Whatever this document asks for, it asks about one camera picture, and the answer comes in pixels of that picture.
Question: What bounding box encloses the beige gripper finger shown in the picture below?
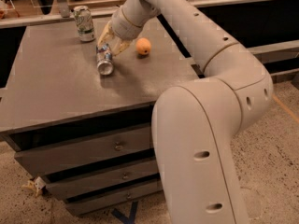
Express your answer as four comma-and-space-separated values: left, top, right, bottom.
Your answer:
112, 38, 132, 56
97, 21, 115, 47

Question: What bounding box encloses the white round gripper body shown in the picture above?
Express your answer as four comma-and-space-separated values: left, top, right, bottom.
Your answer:
111, 7, 143, 40

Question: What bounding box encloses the silver blue redbull can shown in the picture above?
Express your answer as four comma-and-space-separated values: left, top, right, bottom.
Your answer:
96, 44, 114, 76

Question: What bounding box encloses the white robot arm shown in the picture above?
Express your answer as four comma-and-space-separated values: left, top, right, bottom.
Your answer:
100, 0, 273, 224

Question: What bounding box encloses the orange fruit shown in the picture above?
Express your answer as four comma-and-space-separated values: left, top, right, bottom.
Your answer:
135, 38, 151, 55

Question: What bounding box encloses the grey drawer cabinet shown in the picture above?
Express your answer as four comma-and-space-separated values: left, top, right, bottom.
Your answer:
0, 19, 197, 205

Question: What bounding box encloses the top grey drawer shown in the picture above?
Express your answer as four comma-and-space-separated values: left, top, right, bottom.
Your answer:
15, 124, 151, 176

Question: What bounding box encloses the grey drawer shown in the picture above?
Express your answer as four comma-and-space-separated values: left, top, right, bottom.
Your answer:
47, 159, 158, 200
65, 179, 163, 216
15, 124, 151, 176

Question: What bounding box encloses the middle grey drawer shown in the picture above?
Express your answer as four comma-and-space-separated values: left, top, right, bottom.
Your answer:
47, 159, 158, 200

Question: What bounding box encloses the bottom grey drawer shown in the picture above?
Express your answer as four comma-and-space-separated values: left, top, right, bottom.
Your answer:
65, 179, 163, 216

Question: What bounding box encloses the small beige floor bracket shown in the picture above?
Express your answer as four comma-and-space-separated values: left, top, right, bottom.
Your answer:
22, 176, 46, 197

